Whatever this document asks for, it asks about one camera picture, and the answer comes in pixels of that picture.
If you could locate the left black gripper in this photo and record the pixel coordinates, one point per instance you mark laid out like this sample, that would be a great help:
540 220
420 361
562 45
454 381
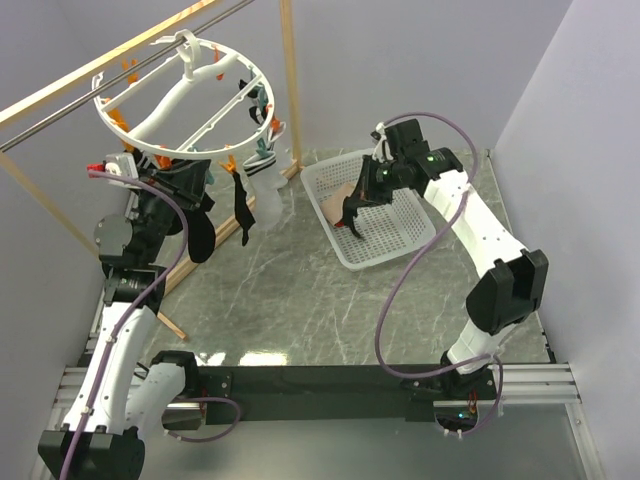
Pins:
185 180

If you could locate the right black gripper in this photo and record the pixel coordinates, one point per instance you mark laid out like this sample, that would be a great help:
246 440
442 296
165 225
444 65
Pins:
365 192

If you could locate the black beige red sock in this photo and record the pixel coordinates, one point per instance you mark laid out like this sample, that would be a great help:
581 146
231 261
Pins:
340 209

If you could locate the white round clip hanger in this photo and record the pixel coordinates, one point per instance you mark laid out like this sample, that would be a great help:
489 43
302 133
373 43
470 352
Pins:
202 61

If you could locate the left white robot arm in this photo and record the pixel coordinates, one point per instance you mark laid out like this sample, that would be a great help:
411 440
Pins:
103 434

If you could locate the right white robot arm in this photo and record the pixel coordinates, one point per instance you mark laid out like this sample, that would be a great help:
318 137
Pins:
511 277

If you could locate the white plastic mesh basket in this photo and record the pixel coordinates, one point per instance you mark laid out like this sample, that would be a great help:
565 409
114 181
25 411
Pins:
388 231

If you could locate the black striped sock at left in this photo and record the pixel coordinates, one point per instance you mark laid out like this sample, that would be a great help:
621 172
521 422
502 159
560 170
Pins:
202 234

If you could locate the white striped hanging sock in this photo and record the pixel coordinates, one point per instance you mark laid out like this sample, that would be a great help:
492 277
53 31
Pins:
265 180

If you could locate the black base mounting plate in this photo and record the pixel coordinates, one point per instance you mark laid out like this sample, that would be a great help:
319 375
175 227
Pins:
305 393

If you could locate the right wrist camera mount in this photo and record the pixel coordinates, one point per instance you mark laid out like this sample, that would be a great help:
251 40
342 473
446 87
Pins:
382 151

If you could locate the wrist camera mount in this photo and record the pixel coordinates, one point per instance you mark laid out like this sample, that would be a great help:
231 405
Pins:
382 151
116 166

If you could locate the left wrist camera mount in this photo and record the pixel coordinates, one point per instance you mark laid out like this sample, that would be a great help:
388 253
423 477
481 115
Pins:
116 166

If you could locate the wooden rack frame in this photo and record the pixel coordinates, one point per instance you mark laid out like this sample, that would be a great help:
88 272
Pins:
48 93

